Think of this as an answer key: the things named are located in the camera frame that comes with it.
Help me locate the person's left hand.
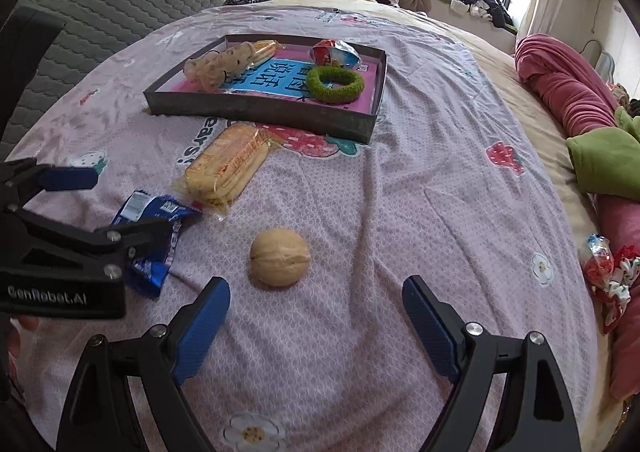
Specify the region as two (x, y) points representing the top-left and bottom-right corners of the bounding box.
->
(7, 315), (40, 381)

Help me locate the pink quilt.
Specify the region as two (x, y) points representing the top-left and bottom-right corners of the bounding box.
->
(514, 33), (640, 403)

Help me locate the green fuzzy ring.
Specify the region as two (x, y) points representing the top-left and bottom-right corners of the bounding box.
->
(306, 65), (367, 106)

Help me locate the red white hair scrunchie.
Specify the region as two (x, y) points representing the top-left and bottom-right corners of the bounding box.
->
(592, 245), (640, 333)

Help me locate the red wrapped candy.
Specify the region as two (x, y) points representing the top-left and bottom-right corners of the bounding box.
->
(584, 233), (615, 288)

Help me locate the green blanket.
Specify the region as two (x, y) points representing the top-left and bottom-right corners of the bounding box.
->
(566, 107), (640, 198)

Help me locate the red white snack bag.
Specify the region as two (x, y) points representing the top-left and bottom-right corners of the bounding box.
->
(311, 39), (362, 69)

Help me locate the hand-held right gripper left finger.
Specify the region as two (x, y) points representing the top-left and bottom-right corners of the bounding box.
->
(56, 276), (232, 452)

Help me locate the orange cracker packet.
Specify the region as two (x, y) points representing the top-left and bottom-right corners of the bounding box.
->
(172, 122), (283, 220)

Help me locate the pink and blue book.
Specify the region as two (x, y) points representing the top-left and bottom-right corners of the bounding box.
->
(172, 50), (378, 108)

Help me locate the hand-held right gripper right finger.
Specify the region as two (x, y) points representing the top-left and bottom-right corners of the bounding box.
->
(401, 275), (583, 452)

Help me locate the beige mesh hair scrunchie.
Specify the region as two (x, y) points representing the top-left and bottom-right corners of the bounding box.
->
(183, 43), (256, 93)

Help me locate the window seat ledge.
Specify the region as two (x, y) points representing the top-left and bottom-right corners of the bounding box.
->
(400, 0), (518, 38)

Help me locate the shallow grey cardboard box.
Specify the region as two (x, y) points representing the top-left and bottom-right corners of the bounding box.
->
(143, 34), (388, 147)

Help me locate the pink printed bedsheet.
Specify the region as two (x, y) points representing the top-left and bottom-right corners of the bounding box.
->
(0, 5), (601, 452)

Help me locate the walnut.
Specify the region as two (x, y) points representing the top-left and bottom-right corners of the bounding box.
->
(249, 228), (312, 289)

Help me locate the yellow cake packet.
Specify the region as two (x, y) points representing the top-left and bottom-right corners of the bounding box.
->
(248, 40), (281, 64)

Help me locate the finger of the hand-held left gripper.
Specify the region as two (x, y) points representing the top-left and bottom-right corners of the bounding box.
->
(5, 205), (173, 280)
(0, 157), (100, 210)

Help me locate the blue biscuit packet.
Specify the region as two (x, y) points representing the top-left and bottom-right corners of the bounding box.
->
(111, 189), (203, 300)

